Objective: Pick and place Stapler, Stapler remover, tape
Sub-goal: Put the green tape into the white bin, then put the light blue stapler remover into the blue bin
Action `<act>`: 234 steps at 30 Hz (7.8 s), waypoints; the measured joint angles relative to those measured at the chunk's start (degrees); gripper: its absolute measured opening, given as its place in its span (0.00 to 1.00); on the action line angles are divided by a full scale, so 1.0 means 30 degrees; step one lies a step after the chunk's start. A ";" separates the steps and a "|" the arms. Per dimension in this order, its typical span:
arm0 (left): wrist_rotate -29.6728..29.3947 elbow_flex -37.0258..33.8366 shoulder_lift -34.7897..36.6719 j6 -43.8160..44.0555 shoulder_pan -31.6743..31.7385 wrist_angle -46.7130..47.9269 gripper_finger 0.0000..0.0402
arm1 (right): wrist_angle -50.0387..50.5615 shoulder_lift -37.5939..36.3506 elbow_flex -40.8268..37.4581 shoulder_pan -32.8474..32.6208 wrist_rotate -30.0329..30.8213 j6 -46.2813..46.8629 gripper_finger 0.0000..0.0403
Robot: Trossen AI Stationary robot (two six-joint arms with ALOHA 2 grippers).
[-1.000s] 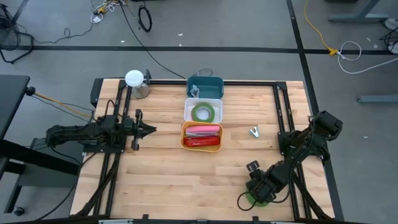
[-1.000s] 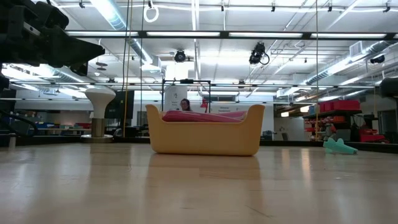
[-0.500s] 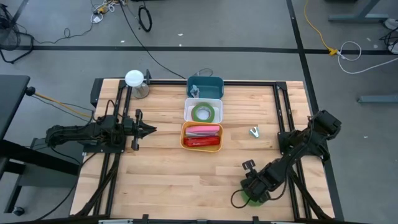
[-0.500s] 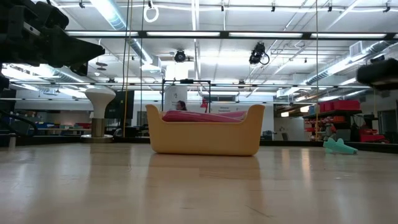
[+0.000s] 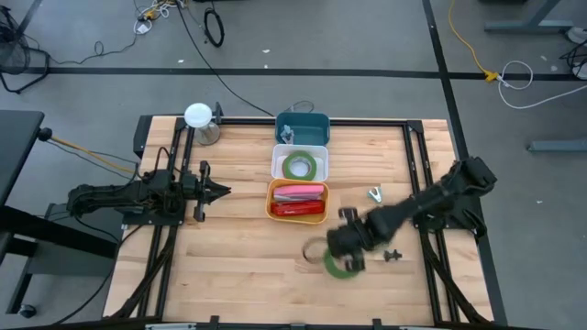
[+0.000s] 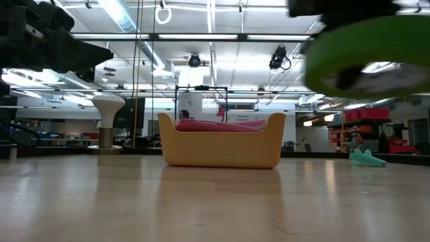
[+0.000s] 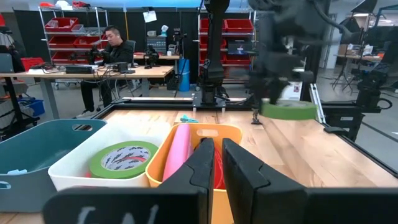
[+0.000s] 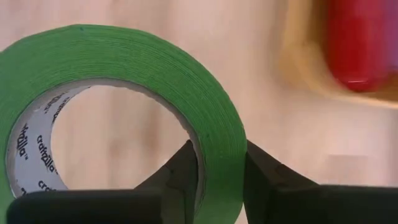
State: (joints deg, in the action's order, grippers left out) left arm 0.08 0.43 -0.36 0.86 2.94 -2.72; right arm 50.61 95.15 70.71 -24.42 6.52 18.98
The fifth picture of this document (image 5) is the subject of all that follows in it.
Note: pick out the yellow plastic bin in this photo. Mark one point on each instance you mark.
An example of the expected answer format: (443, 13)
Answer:
(298, 221)

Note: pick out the green tape roll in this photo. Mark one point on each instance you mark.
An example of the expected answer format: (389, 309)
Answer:
(286, 166)
(335, 272)

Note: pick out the teal plastic bin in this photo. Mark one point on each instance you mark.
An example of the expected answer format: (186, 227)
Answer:
(312, 133)

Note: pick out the black desk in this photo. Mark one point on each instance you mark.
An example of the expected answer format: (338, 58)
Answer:
(18, 146)

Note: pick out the black staple remover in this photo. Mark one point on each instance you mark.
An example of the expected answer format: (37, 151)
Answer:
(392, 256)

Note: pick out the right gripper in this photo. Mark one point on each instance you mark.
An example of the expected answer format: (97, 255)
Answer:
(360, 236)

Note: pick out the red stapler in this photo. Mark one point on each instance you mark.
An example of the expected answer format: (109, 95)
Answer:
(298, 209)

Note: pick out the white plastic bin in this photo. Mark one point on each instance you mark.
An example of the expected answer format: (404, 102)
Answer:
(276, 174)

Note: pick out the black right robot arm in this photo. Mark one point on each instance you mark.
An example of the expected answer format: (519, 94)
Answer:
(426, 201)

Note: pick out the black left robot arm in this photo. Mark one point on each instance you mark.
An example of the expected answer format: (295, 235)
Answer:
(114, 197)

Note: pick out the lilac staple remover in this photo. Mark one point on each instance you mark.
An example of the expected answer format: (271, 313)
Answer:
(286, 139)

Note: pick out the black knob yellow rod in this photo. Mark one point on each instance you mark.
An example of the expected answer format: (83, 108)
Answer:
(44, 134)

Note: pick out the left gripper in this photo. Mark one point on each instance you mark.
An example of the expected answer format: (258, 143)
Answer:
(202, 192)

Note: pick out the white mushroom table lamp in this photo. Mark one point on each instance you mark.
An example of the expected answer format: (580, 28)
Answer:
(198, 114)

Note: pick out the grey desk foot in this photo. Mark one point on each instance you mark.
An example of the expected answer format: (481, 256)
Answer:
(527, 27)
(559, 146)

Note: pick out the black stand base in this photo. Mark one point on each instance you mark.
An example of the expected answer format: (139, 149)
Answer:
(55, 231)

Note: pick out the black caster wheel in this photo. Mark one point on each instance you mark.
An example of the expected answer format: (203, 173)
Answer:
(27, 311)

